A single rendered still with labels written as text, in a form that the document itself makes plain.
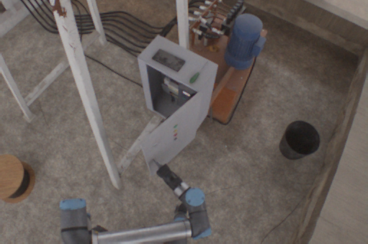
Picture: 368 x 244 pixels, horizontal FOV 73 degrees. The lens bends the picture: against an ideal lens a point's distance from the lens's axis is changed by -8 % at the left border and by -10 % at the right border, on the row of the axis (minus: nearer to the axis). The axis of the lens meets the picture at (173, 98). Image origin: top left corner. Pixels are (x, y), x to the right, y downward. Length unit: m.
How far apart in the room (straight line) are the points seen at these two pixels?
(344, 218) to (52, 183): 2.48
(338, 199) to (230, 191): 0.89
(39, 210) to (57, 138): 0.70
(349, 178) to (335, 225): 0.41
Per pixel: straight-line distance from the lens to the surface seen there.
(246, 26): 2.04
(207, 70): 1.47
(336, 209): 2.44
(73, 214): 1.27
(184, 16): 2.03
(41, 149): 2.89
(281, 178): 2.68
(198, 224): 1.33
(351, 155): 2.65
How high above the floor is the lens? 2.44
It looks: 60 degrees down
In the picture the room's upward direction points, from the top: 1 degrees counter-clockwise
